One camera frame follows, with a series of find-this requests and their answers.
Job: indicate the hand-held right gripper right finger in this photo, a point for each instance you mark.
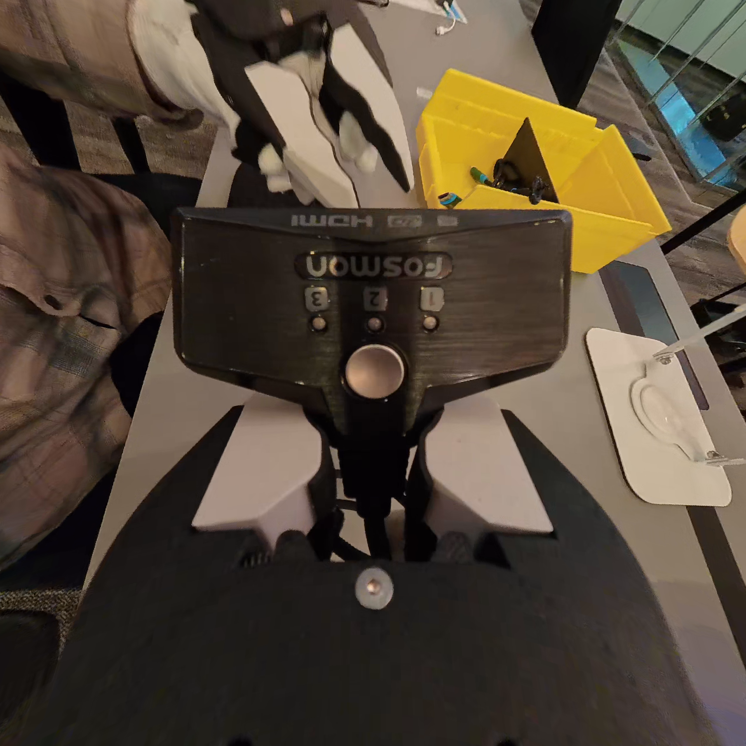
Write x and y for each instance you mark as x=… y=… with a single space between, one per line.
x=484 y=472

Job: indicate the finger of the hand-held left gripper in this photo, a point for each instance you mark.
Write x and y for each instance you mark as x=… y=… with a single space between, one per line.
x=303 y=134
x=373 y=81

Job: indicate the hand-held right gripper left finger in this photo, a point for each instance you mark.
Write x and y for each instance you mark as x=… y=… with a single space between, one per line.
x=262 y=466

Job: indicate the black hdmi switch box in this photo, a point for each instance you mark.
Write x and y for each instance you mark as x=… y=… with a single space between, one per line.
x=262 y=326

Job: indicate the yellow plastic bin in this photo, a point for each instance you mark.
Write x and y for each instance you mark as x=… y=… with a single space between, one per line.
x=612 y=192

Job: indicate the person's left forearm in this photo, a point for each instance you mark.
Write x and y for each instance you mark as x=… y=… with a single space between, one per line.
x=70 y=52

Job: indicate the person's left hand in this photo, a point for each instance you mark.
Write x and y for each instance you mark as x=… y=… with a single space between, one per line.
x=175 y=52

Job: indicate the white paper sheet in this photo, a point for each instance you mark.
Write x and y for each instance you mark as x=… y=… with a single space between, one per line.
x=451 y=11

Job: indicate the black bin divider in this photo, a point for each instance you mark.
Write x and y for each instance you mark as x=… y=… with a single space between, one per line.
x=530 y=157

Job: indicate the black office chair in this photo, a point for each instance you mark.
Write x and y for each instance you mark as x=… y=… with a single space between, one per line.
x=571 y=46

